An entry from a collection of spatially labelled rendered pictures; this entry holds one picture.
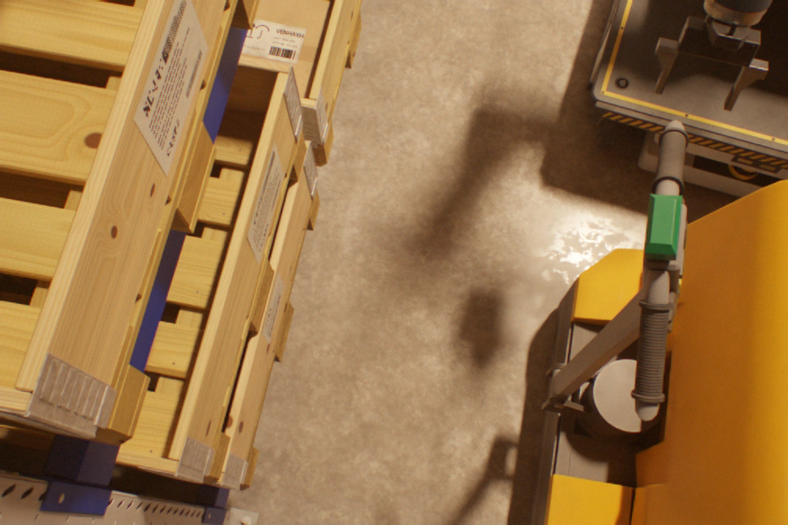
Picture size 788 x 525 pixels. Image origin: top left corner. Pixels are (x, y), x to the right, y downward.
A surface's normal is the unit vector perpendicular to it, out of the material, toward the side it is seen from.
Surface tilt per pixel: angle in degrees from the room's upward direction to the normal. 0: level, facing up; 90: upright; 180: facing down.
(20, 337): 0
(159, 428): 0
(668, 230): 16
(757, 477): 68
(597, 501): 22
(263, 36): 0
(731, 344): 74
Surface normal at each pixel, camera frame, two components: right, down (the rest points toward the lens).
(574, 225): 0.00, -0.33
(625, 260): -0.37, -0.37
